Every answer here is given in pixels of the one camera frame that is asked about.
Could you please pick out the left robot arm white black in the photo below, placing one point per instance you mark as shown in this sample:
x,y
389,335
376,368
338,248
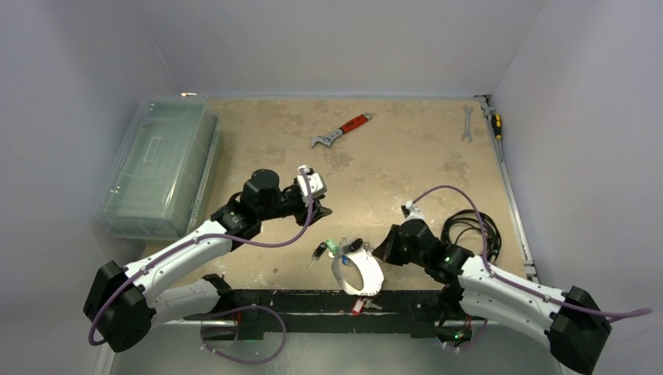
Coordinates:
x,y
125,302

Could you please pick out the yellow black screwdriver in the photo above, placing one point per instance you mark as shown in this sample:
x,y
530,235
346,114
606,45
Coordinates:
x,y
496,125

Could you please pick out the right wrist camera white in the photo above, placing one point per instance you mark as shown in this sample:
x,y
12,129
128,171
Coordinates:
x,y
411,212

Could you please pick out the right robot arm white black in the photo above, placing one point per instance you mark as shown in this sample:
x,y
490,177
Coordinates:
x,y
568,323

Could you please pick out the large white keyring with keys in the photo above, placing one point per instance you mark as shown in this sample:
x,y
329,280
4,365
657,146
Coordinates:
x,y
357,273

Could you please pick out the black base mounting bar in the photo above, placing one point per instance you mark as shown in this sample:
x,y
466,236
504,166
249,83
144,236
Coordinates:
x,y
253,313

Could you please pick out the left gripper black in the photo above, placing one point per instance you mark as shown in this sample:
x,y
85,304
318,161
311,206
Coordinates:
x,y
317,209

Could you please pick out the clear plastic storage box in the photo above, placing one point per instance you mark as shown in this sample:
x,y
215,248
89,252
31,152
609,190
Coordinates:
x,y
159,178

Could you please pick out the silver open end wrench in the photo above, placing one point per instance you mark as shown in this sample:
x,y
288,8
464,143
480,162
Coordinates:
x,y
467,136

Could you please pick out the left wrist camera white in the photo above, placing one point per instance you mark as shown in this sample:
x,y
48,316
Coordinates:
x,y
310,183

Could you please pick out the aluminium frame rail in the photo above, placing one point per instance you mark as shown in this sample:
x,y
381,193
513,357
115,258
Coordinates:
x,y
513,207

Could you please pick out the red handled adjustable wrench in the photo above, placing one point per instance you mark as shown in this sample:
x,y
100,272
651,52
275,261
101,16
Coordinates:
x,y
328,139

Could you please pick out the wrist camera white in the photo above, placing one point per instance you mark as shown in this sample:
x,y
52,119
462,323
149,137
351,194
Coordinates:
x,y
310,183
411,212

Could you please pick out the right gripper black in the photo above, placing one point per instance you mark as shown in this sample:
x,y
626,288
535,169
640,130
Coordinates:
x,y
396,244

